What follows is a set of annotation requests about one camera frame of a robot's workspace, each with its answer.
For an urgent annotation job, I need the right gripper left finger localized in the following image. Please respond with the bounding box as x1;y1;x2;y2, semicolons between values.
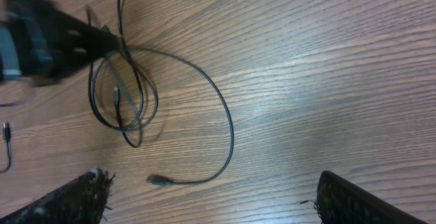
1;168;114;224

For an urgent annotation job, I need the black USB cable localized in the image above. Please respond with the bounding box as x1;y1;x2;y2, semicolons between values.
87;0;235;187

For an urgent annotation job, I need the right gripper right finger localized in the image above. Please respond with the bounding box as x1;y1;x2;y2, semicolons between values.
315;171;426;224

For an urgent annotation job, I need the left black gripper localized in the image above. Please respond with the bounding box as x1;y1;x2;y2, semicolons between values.
1;0;120;84

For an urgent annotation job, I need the black multi-head charging cable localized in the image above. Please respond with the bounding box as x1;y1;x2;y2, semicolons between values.
0;121;13;174

